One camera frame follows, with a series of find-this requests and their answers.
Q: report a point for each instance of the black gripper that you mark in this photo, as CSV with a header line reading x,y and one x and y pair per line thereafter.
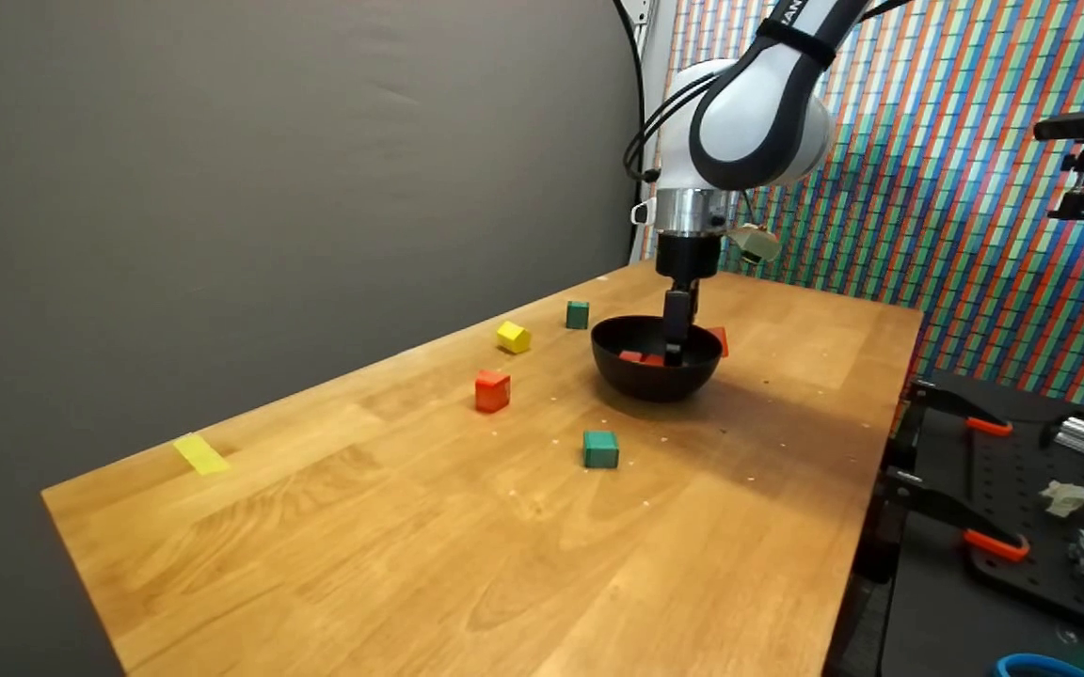
x,y
685,257

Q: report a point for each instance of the large green wooden block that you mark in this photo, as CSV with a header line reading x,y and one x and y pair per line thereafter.
x,y
576,315

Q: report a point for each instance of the green wooden cube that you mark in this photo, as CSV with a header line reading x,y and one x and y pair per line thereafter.
x,y
598,449

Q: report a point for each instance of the large yellow wooden block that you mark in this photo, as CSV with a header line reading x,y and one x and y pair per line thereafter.
x,y
512,338

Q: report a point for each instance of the red wooden cube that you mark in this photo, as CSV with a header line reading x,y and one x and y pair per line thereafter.
x,y
490,394

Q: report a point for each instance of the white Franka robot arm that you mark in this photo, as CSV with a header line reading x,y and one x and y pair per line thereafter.
x,y
753,124

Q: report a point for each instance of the black bowl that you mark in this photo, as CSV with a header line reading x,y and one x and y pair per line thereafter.
x,y
655,386

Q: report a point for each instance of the black pegboard bench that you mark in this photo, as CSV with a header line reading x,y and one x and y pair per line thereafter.
x,y
943,603

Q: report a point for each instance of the white crumpled item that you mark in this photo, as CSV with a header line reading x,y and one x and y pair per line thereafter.
x,y
1066,499

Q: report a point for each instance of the yellow tape strip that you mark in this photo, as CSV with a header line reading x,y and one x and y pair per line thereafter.
x,y
201,458

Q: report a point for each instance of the grey fabric backdrop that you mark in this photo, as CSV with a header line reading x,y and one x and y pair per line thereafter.
x,y
189,190

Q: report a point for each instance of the beige wrist camera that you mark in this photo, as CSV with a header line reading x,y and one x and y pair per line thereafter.
x,y
753,242

